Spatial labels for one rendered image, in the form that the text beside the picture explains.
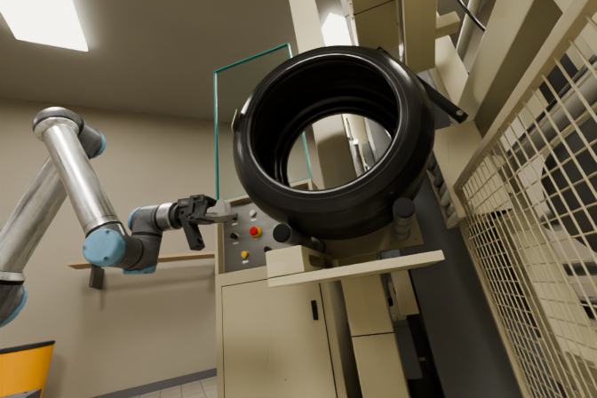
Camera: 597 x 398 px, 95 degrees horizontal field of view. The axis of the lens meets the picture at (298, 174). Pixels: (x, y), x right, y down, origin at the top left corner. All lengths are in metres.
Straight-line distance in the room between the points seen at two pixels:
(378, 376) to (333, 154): 0.73
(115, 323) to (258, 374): 2.90
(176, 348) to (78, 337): 1.01
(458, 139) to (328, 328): 0.86
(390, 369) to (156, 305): 3.38
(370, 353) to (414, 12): 1.04
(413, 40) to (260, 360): 1.35
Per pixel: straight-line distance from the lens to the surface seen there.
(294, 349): 1.31
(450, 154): 1.00
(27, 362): 3.64
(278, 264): 0.65
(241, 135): 0.79
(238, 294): 1.40
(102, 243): 0.88
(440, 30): 1.13
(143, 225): 1.00
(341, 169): 1.06
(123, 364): 4.12
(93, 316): 4.14
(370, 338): 0.99
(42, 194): 1.28
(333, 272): 0.62
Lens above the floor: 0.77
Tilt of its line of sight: 23 degrees up
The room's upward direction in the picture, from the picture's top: 9 degrees counter-clockwise
